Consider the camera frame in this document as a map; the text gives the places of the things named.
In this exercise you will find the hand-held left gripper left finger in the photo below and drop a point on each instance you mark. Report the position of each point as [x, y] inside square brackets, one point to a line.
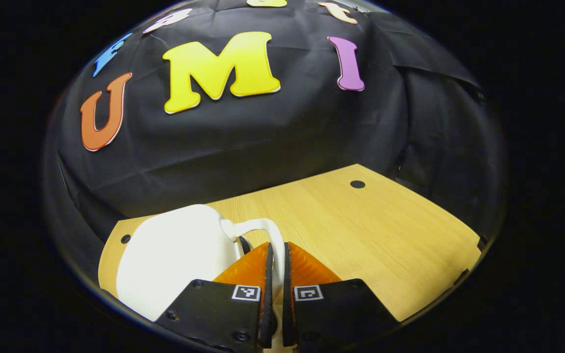
[267, 304]

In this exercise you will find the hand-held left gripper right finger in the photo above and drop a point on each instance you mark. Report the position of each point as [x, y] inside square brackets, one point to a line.
[287, 304]

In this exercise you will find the white suitcase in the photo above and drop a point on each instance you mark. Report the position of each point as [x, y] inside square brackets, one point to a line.
[174, 260]

